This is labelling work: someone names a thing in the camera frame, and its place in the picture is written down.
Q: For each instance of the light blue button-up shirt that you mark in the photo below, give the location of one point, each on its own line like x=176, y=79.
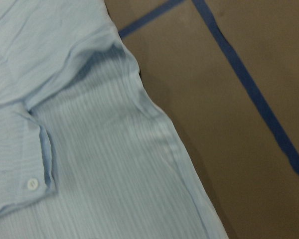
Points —
x=84, y=152

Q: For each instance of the brown paper table cover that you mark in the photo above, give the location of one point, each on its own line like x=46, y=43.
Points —
x=227, y=74

